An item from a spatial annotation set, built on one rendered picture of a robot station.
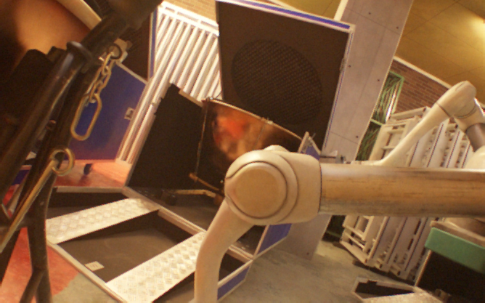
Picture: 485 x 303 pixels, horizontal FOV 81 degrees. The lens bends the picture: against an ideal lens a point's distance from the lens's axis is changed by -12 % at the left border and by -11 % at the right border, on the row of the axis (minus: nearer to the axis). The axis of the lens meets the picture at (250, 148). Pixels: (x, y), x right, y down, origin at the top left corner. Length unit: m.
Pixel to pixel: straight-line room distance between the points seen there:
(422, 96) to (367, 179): 5.48
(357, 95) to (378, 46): 0.56
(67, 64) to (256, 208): 0.36
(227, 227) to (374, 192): 0.35
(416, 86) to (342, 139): 3.13
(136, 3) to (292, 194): 0.37
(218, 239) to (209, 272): 0.09
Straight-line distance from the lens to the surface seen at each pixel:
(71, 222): 1.75
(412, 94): 5.95
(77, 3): 0.33
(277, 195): 0.52
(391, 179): 0.62
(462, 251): 0.91
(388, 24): 3.56
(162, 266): 1.56
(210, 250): 0.80
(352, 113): 3.17
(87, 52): 0.29
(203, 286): 0.82
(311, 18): 2.24
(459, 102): 1.70
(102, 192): 2.17
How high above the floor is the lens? 0.71
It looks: 1 degrees up
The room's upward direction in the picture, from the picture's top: 23 degrees clockwise
